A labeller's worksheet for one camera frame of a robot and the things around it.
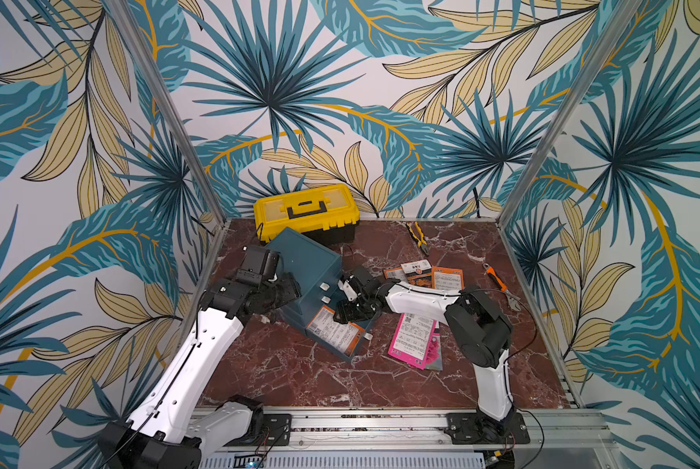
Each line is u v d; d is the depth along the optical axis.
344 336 0.88
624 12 0.68
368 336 0.86
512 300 0.98
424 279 1.02
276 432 0.72
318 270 0.86
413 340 0.88
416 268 1.05
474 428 0.73
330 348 0.85
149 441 0.36
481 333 0.51
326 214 0.98
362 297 0.83
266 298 0.60
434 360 0.86
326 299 0.85
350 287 0.78
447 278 1.03
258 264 0.54
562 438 0.75
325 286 0.79
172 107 0.86
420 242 1.13
